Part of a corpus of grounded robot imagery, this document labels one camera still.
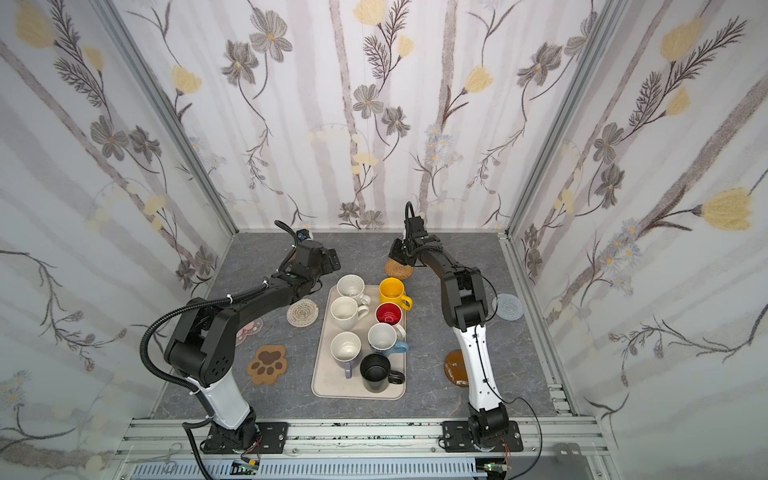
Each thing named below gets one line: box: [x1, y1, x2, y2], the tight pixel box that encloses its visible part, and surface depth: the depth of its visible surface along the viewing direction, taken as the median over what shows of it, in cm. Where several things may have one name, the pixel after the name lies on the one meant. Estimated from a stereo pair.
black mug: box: [360, 353, 405, 393], surface depth 81 cm
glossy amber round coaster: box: [444, 349, 469, 388], surface depth 86 cm
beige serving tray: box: [311, 285, 407, 400], surface depth 85 cm
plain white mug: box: [330, 296, 370, 331], surface depth 92 cm
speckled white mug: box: [336, 274, 371, 306], surface depth 97 cm
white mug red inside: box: [374, 302, 406, 338], surface depth 92 cm
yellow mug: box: [379, 277, 413, 311], surface depth 95 cm
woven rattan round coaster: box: [384, 258, 413, 280], surface depth 110 cm
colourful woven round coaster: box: [286, 299, 319, 328], surface depth 97 cm
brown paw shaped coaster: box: [246, 345, 288, 385], surface depth 88 cm
